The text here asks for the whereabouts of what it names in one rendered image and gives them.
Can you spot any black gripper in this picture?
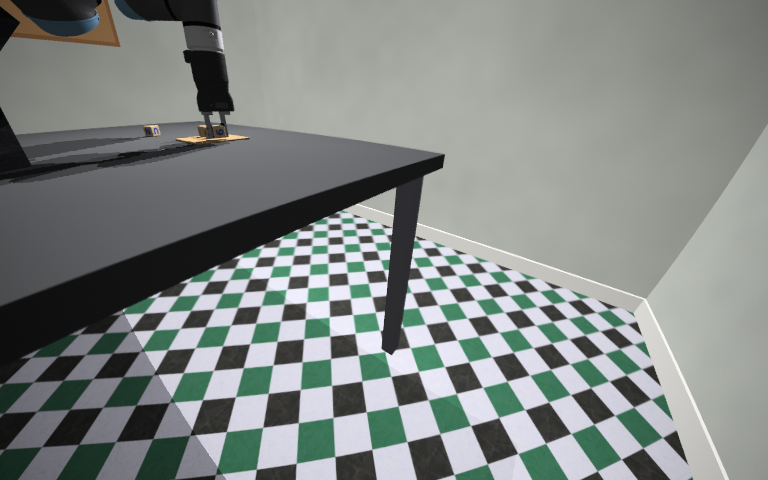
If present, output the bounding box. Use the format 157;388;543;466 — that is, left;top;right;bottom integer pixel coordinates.
183;26;235;139

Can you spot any tan flat mat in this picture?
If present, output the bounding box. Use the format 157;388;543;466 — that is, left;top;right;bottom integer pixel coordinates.
177;135;250;145

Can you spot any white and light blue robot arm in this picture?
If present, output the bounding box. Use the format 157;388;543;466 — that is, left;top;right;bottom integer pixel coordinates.
10;0;221;37

